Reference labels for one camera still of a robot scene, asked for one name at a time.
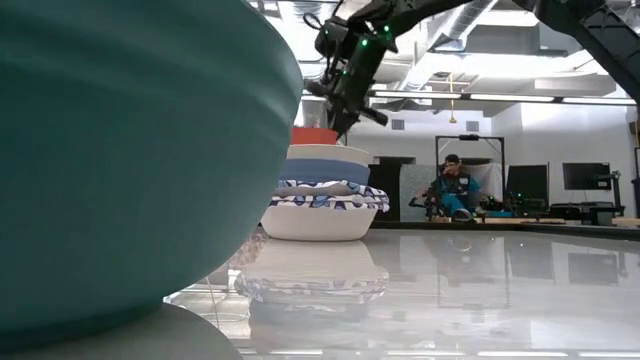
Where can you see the blue white patterned bowl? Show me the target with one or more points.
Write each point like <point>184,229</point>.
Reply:
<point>367,190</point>
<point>315,225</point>
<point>325,202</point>

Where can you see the person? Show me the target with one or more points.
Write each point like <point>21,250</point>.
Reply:
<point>452,192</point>

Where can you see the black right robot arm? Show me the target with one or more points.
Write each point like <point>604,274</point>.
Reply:
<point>600,35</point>

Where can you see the black metal table frame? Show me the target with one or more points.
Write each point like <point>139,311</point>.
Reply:
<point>500,227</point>

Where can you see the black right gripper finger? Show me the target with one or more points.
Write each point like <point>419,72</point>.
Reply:
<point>351,114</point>
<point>340,115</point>

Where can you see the black cabinet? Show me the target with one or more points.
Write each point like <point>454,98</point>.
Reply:
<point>387,172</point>

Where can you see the grey partition panel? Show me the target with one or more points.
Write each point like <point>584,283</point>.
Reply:
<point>412,185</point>

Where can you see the background wooden table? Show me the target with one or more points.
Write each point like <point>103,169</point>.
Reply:
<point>525,220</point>

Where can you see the black wide monitor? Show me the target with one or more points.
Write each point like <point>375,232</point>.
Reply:
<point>585,176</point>

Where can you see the silver ventilation duct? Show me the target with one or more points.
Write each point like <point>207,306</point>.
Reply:
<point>440,45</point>

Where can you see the black desk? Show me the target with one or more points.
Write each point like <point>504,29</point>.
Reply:
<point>585,212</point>

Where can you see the red bowl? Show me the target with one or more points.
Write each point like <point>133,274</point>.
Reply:
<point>315,136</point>

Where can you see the green bowl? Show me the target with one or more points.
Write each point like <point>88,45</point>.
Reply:
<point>125,150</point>

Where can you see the black gantry frame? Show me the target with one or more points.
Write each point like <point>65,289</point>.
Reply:
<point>470,137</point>

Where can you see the background black robot arm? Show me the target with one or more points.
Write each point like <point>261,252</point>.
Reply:
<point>525,205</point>
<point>425,202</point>

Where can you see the wall air vent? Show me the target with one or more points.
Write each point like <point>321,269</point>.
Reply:
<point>472,126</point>
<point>398,125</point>

